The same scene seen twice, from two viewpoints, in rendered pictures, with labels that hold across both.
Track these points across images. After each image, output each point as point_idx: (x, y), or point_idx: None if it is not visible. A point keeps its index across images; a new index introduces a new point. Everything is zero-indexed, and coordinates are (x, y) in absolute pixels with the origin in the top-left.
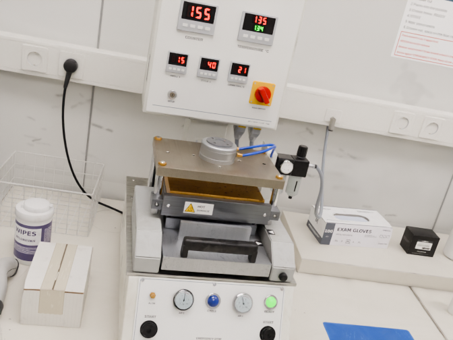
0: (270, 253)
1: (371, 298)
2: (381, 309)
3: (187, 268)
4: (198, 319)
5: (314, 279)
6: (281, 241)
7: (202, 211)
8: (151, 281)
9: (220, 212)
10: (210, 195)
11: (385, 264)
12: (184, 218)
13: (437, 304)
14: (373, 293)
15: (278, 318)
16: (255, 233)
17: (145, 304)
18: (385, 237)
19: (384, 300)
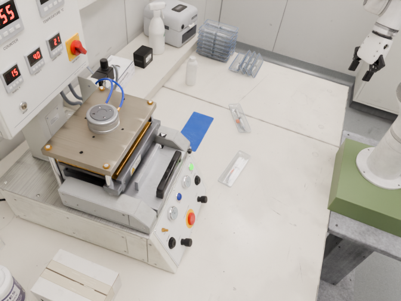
0: (176, 146)
1: (164, 109)
2: (175, 111)
3: (164, 199)
4: (179, 211)
5: None
6: (175, 135)
7: (137, 163)
8: (158, 226)
9: (142, 153)
10: (132, 150)
11: (149, 85)
12: None
13: (181, 85)
14: (160, 106)
15: (195, 169)
16: None
17: (163, 236)
18: (132, 68)
19: (168, 104)
